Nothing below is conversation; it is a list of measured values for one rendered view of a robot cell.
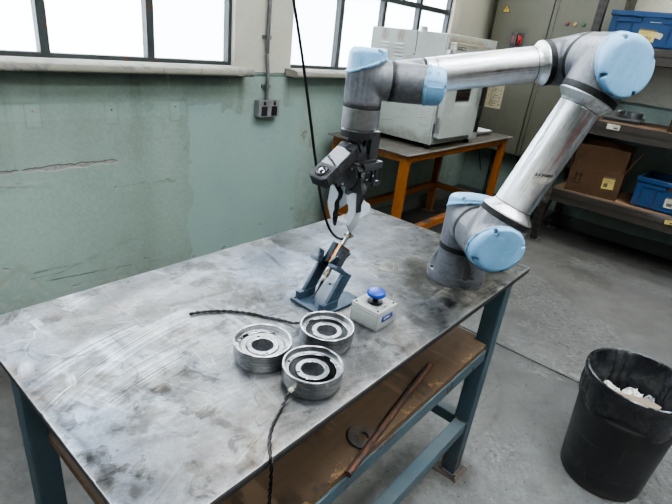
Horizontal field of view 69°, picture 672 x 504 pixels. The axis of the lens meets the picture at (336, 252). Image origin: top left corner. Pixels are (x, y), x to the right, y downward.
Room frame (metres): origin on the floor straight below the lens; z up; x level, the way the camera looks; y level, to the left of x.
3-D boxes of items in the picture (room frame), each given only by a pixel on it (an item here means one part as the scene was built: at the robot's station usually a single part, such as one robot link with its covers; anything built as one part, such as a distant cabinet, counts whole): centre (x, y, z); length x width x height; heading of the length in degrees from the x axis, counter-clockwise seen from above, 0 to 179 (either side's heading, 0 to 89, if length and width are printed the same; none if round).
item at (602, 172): (3.81, -1.98, 0.64); 0.49 x 0.40 x 0.37; 57
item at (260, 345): (0.72, 0.11, 0.82); 0.10 x 0.10 x 0.04
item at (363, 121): (1.00, -0.01, 1.20); 0.08 x 0.08 x 0.05
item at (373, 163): (1.00, -0.02, 1.12); 0.09 x 0.08 x 0.12; 139
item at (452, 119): (3.33, -0.48, 1.10); 0.62 x 0.61 x 0.65; 142
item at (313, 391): (0.67, 0.02, 0.82); 0.10 x 0.10 x 0.04
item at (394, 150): (3.51, -0.56, 0.39); 1.50 x 0.62 x 0.78; 142
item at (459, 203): (1.17, -0.32, 0.97); 0.13 x 0.12 x 0.14; 8
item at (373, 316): (0.91, -0.10, 0.82); 0.08 x 0.07 x 0.05; 142
